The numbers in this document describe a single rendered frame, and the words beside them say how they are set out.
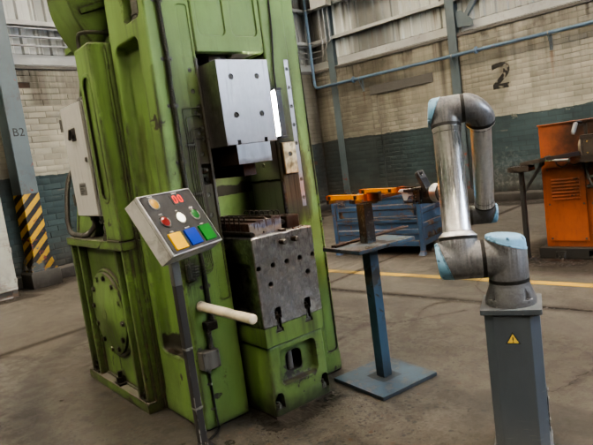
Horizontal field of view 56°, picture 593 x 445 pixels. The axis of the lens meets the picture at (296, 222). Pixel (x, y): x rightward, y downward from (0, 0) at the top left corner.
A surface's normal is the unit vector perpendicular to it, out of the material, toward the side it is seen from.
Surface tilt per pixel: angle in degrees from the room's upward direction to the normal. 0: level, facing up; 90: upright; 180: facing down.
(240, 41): 90
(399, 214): 89
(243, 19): 90
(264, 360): 89
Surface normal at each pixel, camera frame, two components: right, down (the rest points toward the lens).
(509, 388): -0.38, 0.16
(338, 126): -0.67, 0.18
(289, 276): 0.62, 0.01
